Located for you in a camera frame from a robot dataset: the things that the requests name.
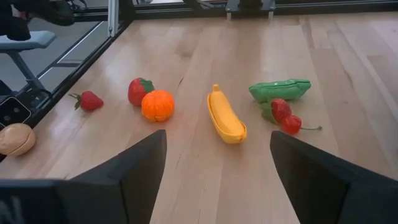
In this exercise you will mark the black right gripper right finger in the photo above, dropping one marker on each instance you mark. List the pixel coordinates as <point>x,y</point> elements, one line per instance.
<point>326,189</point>

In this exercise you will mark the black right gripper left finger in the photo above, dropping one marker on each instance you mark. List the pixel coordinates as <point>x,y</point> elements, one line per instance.
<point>124,186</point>

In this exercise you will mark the red toy cherry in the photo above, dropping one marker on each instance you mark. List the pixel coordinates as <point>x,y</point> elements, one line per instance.
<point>291,124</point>

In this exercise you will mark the red toy strawberry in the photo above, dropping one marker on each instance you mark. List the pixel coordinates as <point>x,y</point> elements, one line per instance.
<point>281,109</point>
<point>91,101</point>

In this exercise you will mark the green toy pea pod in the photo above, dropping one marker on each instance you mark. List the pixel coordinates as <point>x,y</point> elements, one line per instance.
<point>280,90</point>

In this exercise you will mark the yellow toy banana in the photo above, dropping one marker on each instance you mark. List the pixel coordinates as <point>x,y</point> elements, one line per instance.
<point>225,116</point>

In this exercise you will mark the orange plastic toy tangerine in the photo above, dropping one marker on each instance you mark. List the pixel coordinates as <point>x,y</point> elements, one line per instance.
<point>158,105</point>

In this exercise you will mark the red plastic fruit green cap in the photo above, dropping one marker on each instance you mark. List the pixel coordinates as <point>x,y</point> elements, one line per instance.
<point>136,91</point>

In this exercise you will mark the tan toy bread bun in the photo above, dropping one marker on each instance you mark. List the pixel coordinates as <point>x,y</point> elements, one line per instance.
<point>15,140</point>

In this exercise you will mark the silver aluminium bar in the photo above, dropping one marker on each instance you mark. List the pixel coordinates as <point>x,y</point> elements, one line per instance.
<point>113,18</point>

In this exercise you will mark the grey stool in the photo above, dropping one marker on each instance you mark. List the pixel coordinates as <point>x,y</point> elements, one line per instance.
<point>28,40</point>

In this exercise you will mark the black table-level camera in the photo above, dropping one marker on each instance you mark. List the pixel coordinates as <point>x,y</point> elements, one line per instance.
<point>12,112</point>

